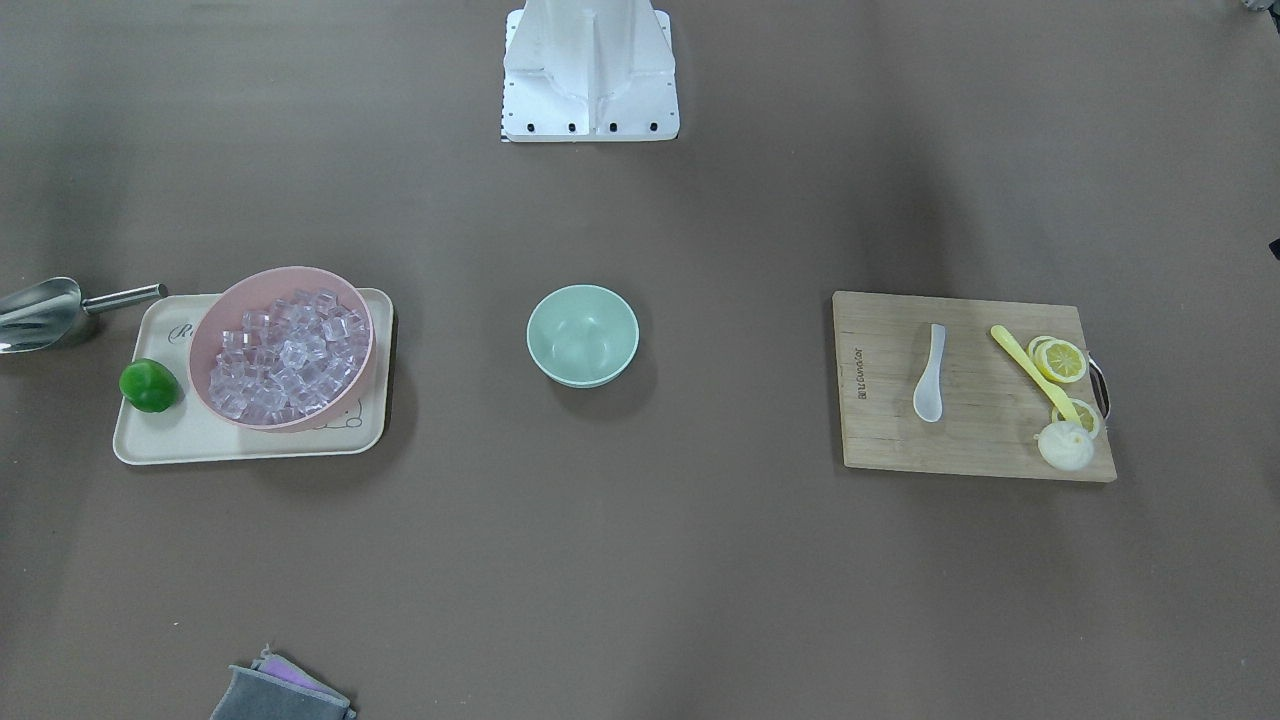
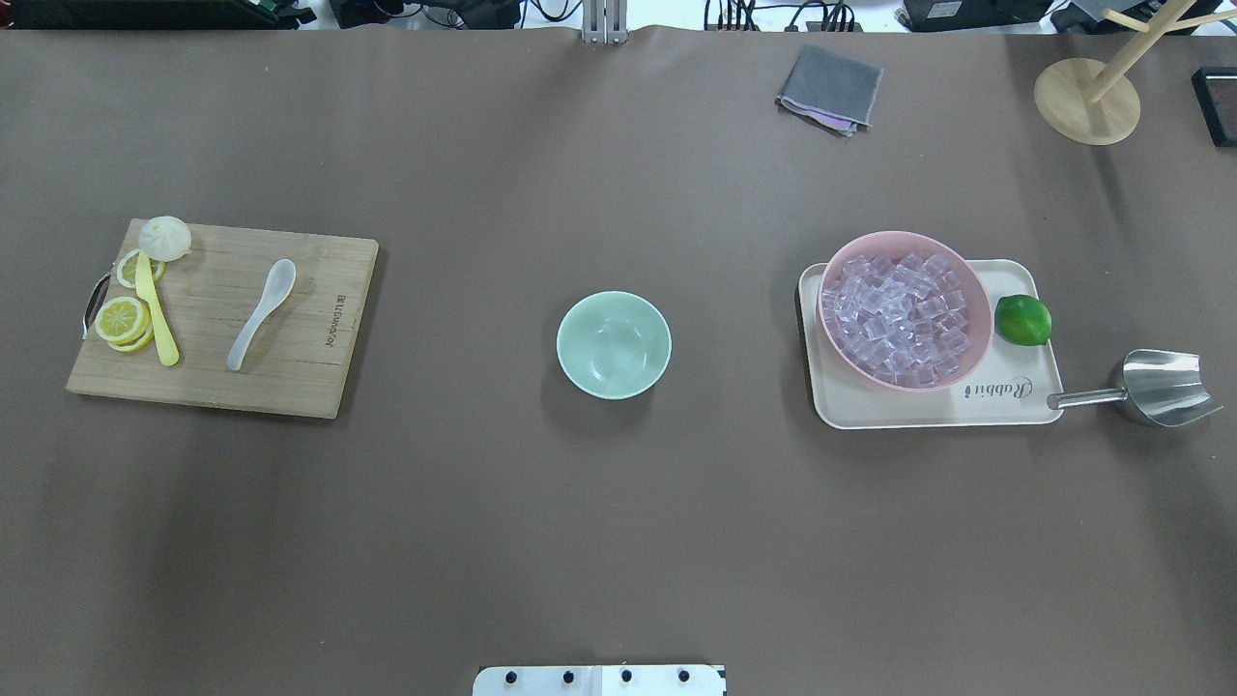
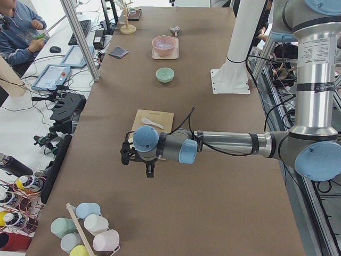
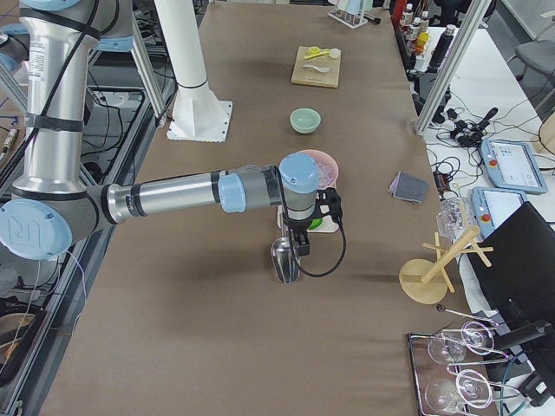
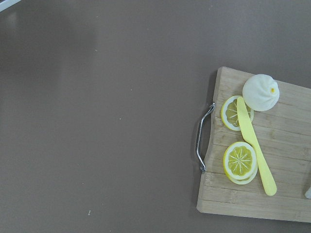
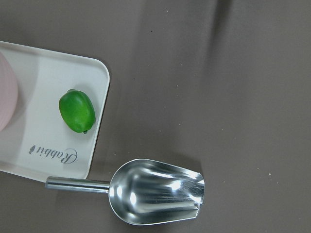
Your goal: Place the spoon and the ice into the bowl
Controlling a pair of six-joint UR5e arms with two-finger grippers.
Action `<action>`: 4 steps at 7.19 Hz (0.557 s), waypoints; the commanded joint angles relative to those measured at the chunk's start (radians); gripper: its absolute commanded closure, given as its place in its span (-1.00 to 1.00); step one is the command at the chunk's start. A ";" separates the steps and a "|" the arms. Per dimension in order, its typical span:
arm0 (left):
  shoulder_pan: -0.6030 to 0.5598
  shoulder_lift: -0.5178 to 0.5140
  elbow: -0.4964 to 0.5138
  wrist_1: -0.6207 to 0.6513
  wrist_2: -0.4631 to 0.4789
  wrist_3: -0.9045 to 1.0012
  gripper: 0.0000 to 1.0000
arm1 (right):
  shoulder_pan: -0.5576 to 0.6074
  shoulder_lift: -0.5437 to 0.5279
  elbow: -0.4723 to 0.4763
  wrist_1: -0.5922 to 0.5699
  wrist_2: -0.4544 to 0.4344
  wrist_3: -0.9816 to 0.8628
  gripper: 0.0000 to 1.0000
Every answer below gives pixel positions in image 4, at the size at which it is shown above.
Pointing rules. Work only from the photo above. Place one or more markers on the white rack with cups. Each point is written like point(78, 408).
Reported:
point(353, 13)

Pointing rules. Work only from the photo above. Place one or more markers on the wooden cutting board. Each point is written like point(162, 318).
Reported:
point(307, 77)

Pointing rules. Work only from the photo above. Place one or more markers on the upper teach pendant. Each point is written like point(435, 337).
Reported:
point(511, 165)

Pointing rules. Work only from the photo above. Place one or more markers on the wine glass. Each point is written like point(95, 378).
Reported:
point(451, 346)
point(468, 392)

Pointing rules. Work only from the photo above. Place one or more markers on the lower wine glass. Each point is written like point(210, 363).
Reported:
point(468, 392)

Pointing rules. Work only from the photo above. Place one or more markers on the black water bottle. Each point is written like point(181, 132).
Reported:
point(441, 48)

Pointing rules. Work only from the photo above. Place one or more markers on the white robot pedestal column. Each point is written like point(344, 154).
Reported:
point(198, 114)

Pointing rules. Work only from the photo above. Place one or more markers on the yellow measuring spoon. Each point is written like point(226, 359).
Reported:
point(314, 51)

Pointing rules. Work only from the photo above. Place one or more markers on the grey folded cloth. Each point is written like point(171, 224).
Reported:
point(409, 188)

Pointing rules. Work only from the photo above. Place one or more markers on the white ceramic spoon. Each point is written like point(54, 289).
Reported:
point(318, 69)

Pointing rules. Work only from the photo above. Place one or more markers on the metal ice scoop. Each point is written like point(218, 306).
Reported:
point(285, 266)

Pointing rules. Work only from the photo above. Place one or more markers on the light green ceramic bowl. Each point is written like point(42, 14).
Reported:
point(305, 120)

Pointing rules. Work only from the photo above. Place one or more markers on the white measuring spoon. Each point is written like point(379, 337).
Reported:
point(333, 53)

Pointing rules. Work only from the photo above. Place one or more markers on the pink bowl of ice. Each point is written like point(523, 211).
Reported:
point(327, 167)

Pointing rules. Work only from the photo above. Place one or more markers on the aluminium frame post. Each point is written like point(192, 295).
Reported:
point(464, 36)

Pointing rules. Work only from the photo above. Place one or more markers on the teach pendant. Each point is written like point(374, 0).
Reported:
point(493, 206)
point(511, 165)

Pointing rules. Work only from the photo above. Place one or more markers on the upper wine glass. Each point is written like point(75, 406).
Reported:
point(451, 346)

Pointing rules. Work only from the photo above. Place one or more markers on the green lime squeezer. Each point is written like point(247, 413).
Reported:
point(315, 223)

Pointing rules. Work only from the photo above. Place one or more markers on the wooden mug tree stand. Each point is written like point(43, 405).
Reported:
point(428, 282)

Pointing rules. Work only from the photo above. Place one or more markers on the black office chair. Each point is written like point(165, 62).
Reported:
point(520, 285)

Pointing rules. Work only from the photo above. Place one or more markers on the beige plastic tray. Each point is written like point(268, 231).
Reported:
point(330, 211)

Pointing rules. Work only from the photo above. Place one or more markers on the lower teach pendant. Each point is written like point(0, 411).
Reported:
point(493, 206)

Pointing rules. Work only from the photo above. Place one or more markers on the clear plastic ice container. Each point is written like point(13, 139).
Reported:
point(454, 217)

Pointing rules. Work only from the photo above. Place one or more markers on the metal glass rack tray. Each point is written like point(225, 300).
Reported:
point(425, 371)

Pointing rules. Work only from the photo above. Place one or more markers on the grey office chair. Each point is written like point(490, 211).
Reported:
point(537, 55)

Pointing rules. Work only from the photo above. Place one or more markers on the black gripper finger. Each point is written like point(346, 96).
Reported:
point(303, 247)

